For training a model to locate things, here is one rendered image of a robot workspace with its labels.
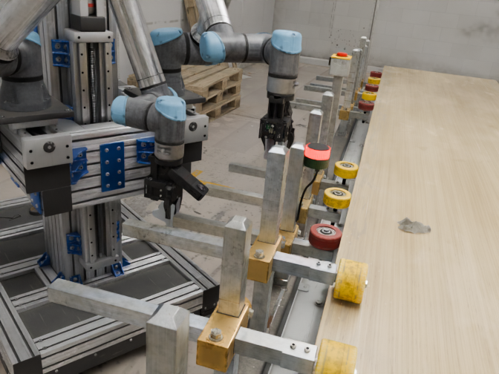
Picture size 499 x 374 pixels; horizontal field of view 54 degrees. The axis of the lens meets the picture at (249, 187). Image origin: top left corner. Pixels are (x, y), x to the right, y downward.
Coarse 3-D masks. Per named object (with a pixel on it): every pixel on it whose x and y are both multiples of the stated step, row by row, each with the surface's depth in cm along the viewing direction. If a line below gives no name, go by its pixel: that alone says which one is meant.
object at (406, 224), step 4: (400, 220) 131; (404, 220) 129; (408, 220) 129; (400, 224) 129; (404, 224) 129; (408, 224) 128; (412, 224) 128; (416, 224) 127; (420, 224) 127; (400, 228) 127; (404, 228) 126; (408, 228) 126; (412, 228) 126; (416, 228) 127; (420, 228) 126; (424, 228) 127; (428, 228) 127; (416, 232) 126; (420, 232) 126; (424, 232) 126; (428, 232) 127
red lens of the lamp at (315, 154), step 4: (308, 148) 117; (308, 152) 117; (312, 152) 116; (316, 152) 116; (320, 152) 116; (324, 152) 116; (328, 152) 117; (308, 156) 118; (312, 156) 117; (316, 156) 116; (320, 156) 116; (324, 156) 117; (328, 156) 118
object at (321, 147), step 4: (308, 144) 119; (312, 144) 120; (316, 144) 120; (320, 144) 120; (312, 148) 117; (316, 148) 117; (320, 148) 117; (324, 148) 117; (328, 148) 118; (320, 160) 117; (304, 168) 122; (312, 168) 118; (316, 172) 121; (312, 180) 122; (308, 184) 123; (304, 188) 124; (304, 192) 124; (300, 200) 125; (300, 204) 126; (300, 208) 126; (296, 220) 127
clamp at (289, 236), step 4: (280, 224) 131; (296, 224) 133; (296, 228) 129; (280, 232) 126; (284, 232) 127; (288, 232) 127; (292, 232) 127; (296, 232) 128; (300, 232) 132; (284, 236) 125; (288, 236) 125; (292, 236) 125; (296, 236) 130; (288, 240) 123; (292, 240) 123; (288, 244) 121; (292, 244) 124; (284, 248) 121; (288, 248) 121; (284, 252) 122; (288, 252) 121
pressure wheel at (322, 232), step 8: (320, 224) 125; (328, 224) 125; (312, 232) 120; (320, 232) 121; (328, 232) 121; (336, 232) 121; (312, 240) 121; (320, 240) 119; (328, 240) 118; (336, 240) 119; (320, 248) 120; (328, 248) 119; (336, 248) 120
